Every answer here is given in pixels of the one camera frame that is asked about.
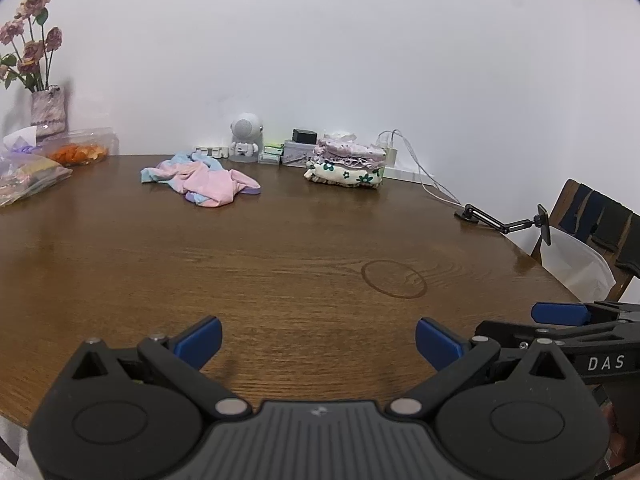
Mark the green white small box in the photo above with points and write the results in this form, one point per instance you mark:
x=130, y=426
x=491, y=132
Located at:
x=271, y=154

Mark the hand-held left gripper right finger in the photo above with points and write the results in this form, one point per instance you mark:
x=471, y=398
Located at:
x=437, y=342

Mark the clear container of orange snacks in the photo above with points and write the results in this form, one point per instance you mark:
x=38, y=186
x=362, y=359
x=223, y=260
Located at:
x=80, y=152

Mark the wooden chair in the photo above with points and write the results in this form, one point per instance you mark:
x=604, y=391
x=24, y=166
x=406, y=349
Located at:
x=562, y=205

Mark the white tissue bag purple ribbon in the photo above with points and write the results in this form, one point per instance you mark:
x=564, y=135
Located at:
x=20, y=141

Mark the white plastic bag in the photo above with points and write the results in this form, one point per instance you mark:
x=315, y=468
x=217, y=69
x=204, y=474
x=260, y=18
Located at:
x=575, y=265

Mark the white letter ornament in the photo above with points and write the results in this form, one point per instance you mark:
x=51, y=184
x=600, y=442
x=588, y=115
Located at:
x=211, y=151

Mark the person's right hand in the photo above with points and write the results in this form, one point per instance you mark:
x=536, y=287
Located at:
x=615, y=432

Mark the black hanging cloth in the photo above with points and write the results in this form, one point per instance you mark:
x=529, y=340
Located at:
x=614, y=227
x=631, y=250

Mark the pink floral folded garment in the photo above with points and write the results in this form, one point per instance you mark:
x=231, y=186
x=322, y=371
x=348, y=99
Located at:
x=350, y=150

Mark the pastel pink blue garment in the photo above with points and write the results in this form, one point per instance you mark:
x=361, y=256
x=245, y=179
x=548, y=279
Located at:
x=210, y=182

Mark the wrapped flower vase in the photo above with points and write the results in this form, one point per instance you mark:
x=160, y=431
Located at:
x=49, y=112

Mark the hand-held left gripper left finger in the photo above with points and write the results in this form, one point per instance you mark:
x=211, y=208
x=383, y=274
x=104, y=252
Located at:
x=201, y=341

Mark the grey box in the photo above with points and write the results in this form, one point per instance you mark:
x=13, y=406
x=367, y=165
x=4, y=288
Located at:
x=297, y=152

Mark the white charger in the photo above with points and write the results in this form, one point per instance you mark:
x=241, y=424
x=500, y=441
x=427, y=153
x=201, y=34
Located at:
x=391, y=156

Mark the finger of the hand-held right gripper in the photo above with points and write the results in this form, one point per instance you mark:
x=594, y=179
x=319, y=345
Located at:
x=575, y=335
x=557, y=313

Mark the dried pink rose bouquet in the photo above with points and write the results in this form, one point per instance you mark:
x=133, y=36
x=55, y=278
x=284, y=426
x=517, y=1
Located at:
x=32, y=52

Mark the white robot figure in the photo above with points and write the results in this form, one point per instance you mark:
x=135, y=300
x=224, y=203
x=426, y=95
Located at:
x=246, y=135

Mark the small black box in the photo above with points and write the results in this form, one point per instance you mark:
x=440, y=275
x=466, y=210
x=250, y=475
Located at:
x=305, y=135

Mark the white crumpled tissue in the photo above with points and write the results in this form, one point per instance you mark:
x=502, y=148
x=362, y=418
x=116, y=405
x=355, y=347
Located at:
x=340, y=136

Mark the purple frilled folded garment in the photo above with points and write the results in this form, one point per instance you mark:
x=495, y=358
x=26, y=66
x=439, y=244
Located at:
x=345, y=161

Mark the navy hanging cloth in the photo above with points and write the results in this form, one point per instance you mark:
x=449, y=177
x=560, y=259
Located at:
x=597, y=217
x=580, y=210

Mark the clear bag of colourful items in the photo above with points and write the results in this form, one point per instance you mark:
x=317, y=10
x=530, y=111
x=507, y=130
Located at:
x=30, y=177

